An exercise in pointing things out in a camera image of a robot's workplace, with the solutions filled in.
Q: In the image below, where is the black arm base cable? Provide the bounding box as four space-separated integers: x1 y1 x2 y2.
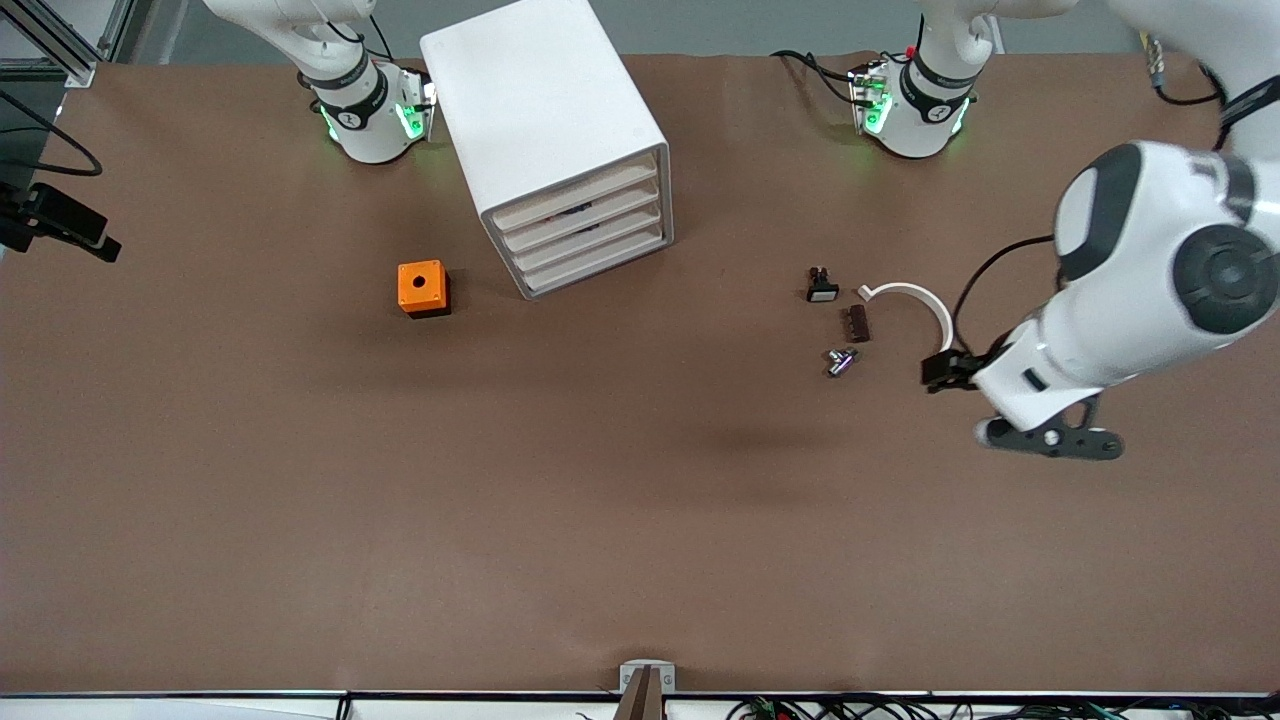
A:
769 49 863 105

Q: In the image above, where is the white drawer cabinet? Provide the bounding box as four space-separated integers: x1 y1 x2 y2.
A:
419 0 674 300

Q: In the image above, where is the white curved plastic bracket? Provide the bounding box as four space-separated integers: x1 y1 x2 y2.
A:
857 282 955 353

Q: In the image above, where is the grey base connector block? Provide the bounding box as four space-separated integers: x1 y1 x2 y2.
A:
398 62 439 142
849 60 893 137

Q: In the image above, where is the white plastic drawer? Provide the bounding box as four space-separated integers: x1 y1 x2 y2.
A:
509 205 665 275
519 227 668 297
490 160 660 234
499 183 662 254

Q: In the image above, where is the orange button enclosure box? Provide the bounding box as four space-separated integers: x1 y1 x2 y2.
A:
397 260 452 320

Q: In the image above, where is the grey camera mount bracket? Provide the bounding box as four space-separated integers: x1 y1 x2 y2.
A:
613 659 677 720

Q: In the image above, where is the white table edge strip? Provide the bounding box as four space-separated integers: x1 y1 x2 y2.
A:
0 690 1280 720

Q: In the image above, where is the black cable bundle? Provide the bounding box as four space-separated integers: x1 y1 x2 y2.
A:
728 695 1280 720

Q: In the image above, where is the aluminium frame profile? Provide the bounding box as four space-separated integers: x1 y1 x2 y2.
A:
0 0 137 88

